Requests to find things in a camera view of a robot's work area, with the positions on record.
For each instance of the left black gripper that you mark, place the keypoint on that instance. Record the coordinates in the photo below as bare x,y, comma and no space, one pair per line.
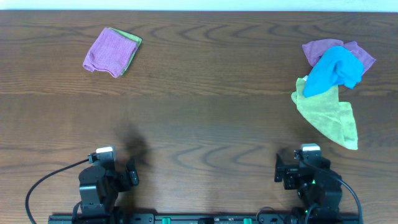
127,178

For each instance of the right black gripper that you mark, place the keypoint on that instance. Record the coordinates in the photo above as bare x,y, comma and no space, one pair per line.
286,173

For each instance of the blue microfiber cloth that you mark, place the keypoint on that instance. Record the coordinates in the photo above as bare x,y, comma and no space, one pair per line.
337,66

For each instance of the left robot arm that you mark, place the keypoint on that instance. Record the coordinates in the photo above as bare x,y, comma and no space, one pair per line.
100,185

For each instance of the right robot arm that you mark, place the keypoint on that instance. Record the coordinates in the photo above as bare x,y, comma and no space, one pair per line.
317,187

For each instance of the crumpled green cloth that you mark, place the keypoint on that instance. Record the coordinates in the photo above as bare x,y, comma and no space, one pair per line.
326,113

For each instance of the folded purple cloth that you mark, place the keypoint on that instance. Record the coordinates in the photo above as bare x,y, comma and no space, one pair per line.
109,53

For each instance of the crumpled purple cloth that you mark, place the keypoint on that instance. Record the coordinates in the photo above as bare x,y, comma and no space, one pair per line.
314,50

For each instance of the folded green cloth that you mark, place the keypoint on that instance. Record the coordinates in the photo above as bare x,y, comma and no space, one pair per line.
133,38

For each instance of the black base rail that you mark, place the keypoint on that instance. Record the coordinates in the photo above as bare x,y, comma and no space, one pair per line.
148,218

